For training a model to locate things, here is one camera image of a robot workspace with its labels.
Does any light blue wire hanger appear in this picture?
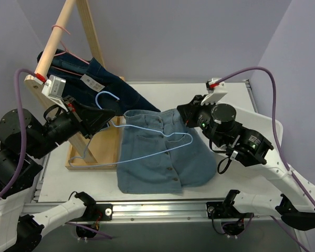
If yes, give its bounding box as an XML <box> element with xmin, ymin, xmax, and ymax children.
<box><xmin>69</xmin><ymin>91</ymin><xmax>194</xmax><ymax>169</ymax></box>

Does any wooden clothes rack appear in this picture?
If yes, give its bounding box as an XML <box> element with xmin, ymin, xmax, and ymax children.
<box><xmin>23</xmin><ymin>0</ymin><xmax>126</xmax><ymax>171</ymax></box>

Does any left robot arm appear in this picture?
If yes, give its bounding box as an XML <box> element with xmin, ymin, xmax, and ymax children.
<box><xmin>0</xmin><ymin>97</ymin><xmax>115</xmax><ymax>251</ymax></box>

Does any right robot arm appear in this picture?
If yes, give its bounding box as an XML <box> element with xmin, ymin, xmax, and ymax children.
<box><xmin>177</xmin><ymin>95</ymin><xmax>315</xmax><ymax>231</ymax></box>

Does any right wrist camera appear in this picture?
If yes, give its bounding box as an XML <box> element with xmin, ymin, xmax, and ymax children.
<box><xmin>201</xmin><ymin>78</ymin><xmax>228</xmax><ymax>106</ymax></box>

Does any white plastic basket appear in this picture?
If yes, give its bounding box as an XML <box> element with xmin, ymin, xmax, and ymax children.
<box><xmin>235</xmin><ymin>107</ymin><xmax>277</xmax><ymax>149</ymax></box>

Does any pink wire hanger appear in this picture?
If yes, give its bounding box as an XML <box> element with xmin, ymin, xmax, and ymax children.
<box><xmin>54</xmin><ymin>39</ymin><xmax>90</xmax><ymax>74</ymax></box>

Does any aluminium mounting rail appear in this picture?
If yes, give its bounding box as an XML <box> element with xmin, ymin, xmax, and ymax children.
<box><xmin>23</xmin><ymin>198</ymin><xmax>304</xmax><ymax>226</ymax></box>

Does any dark blue denim skirt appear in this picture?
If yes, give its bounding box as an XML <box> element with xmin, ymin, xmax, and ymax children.
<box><xmin>47</xmin><ymin>57</ymin><xmax>159</xmax><ymax>116</ymax></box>

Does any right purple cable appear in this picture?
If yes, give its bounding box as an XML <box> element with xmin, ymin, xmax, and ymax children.
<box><xmin>217</xmin><ymin>67</ymin><xmax>315</xmax><ymax>252</ymax></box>

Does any light blue denim skirt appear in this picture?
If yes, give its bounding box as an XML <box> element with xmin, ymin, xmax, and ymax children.
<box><xmin>117</xmin><ymin>109</ymin><xmax>217</xmax><ymax>194</ymax></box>

